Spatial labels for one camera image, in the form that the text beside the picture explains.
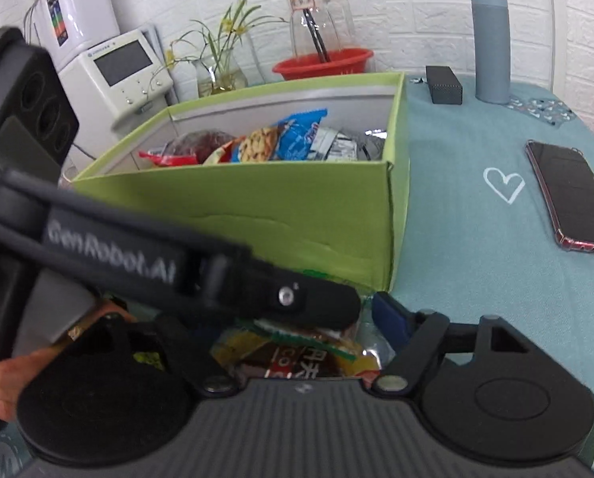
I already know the clear glass pitcher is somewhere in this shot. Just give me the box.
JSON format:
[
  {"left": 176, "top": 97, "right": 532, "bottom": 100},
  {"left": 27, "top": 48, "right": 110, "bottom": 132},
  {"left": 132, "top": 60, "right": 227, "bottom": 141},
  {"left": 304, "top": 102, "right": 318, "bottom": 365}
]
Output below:
[{"left": 283, "top": 0, "right": 355, "bottom": 62}]

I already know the blue cookie packet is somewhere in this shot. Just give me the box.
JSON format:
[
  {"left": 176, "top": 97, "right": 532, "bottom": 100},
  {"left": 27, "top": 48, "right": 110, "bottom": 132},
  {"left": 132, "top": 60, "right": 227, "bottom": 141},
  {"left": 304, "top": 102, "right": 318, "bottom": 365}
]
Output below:
[{"left": 231, "top": 108, "right": 328, "bottom": 163}]

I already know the small black box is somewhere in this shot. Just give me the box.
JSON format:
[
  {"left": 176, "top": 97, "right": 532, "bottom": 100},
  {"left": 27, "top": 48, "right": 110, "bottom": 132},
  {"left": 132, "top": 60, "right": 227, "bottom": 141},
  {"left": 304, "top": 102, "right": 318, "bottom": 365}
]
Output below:
[{"left": 425, "top": 65, "right": 464, "bottom": 106}]

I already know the white appliance with screen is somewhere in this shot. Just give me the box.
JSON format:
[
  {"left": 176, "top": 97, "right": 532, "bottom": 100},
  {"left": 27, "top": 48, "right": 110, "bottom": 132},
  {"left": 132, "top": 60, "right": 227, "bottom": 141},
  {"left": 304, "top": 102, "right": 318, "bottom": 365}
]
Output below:
[{"left": 58, "top": 29, "right": 176, "bottom": 133}]

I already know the teal printed tablecloth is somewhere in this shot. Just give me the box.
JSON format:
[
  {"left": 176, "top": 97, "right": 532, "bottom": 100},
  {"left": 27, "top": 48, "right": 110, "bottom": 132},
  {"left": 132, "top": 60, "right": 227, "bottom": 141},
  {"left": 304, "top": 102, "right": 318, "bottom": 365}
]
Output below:
[{"left": 0, "top": 72, "right": 594, "bottom": 478}]

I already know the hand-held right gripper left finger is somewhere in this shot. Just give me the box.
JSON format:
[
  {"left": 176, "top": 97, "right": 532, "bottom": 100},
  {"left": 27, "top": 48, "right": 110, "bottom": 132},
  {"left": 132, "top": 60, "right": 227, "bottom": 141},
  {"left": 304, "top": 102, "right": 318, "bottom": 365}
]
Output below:
[{"left": 85, "top": 311, "right": 241, "bottom": 397}]

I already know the green cardboard box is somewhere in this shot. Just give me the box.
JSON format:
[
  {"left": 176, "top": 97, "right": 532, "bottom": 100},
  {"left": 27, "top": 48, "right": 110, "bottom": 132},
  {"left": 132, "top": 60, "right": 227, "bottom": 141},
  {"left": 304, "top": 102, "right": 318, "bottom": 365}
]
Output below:
[{"left": 70, "top": 72, "right": 410, "bottom": 293}]

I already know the black straw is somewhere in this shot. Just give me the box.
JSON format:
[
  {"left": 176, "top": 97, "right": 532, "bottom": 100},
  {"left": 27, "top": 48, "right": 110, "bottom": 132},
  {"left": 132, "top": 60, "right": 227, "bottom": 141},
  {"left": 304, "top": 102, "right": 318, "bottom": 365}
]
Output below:
[{"left": 290, "top": 0, "right": 331, "bottom": 63}]

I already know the person's left hand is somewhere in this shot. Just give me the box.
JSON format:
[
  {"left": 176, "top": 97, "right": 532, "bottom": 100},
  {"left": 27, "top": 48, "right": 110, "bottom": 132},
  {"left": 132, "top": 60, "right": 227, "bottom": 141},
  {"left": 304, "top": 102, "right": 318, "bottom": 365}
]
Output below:
[{"left": 0, "top": 304, "right": 139, "bottom": 420}]

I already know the silver foil snack packet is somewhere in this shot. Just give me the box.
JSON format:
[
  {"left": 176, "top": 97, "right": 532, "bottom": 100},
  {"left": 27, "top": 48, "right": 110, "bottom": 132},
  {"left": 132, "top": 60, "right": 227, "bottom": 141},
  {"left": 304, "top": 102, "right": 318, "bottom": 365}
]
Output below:
[{"left": 311, "top": 126, "right": 390, "bottom": 163}]

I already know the smartphone in pink case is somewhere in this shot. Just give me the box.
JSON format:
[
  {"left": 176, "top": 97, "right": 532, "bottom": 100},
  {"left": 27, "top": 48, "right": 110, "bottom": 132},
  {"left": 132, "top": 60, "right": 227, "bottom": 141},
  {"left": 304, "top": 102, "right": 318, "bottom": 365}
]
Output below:
[{"left": 525, "top": 139, "right": 594, "bottom": 258}]

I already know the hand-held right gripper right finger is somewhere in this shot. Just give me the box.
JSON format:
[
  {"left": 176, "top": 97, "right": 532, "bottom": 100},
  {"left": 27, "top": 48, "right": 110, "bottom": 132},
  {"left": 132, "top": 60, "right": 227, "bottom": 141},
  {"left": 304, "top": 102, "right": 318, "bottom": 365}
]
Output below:
[{"left": 371, "top": 291, "right": 533, "bottom": 396}]

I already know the clear packet of dark snacks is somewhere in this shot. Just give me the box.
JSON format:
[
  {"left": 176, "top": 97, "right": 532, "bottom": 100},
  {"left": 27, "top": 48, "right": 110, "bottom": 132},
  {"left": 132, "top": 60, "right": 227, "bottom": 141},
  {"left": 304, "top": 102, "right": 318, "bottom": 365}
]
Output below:
[{"left": 164, "top": 130, "right": 238, "bottom": 159}]

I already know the white water purifier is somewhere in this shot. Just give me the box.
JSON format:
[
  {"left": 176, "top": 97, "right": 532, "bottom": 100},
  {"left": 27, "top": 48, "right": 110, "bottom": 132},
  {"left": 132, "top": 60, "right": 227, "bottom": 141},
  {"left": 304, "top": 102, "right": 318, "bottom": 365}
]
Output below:
[{"left": 30, "top": 0, "right": 121, "bottom": 71}]

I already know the red snack packet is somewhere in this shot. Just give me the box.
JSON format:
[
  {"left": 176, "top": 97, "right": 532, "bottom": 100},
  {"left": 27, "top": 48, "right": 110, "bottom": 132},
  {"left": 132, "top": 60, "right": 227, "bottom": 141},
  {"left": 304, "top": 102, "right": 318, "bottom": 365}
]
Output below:
[{"left": 138, "top": 147, "right": 199, "bottom": 167}]

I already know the green plant in glass vase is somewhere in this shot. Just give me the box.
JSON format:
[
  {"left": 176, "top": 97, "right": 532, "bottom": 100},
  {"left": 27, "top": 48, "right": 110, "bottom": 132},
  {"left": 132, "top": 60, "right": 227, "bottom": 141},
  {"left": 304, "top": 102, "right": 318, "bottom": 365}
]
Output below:
[{"left": 164, "top": 0, "right": 288, "bottom": 98}]

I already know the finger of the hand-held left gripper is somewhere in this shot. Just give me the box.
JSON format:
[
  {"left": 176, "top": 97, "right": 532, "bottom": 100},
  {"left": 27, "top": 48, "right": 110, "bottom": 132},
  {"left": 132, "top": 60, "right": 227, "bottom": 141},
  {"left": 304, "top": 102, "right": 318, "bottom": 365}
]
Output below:
[{"left": 197, "top": 246, "right": 363, "bottom": 330}]

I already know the red plastic basket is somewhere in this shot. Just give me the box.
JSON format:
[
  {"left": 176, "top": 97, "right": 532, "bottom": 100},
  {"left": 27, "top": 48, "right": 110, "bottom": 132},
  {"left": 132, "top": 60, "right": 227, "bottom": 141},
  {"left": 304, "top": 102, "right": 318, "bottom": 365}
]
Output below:
[{"left": 271, "top": 48, "right": 375, "bottom": 82}]

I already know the grey cylindrical bottle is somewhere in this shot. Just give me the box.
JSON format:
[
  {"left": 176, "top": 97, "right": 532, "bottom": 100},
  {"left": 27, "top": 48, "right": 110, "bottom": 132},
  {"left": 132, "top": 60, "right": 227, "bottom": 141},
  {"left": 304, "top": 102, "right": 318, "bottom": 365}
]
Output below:
[{"left": 469, "top": 0, "right": 510, "bottom": 104}]

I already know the clear waffle packet green stripe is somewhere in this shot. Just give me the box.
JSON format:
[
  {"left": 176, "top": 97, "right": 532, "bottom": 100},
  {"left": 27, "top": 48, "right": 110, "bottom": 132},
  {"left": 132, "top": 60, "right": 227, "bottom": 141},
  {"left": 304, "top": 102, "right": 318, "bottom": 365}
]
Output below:
[{"left": 209, "top": 317, "right": 395, "bottom": 382}]

